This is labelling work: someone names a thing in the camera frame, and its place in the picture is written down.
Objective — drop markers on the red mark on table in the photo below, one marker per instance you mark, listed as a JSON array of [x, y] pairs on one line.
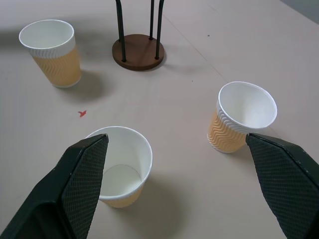
[[82, 113]]

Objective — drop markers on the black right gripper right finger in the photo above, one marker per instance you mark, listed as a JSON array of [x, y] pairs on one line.
[[281, 174]]

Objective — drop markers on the orange ripple paper cup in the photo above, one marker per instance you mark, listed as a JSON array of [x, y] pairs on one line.
[[239, 114], [132, 159], [62, 67]]

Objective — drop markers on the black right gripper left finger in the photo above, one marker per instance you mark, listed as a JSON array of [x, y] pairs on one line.
[[74, 179]]

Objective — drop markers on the brown wooden stand with rods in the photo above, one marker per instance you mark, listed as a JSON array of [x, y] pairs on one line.
[[139, 52]]

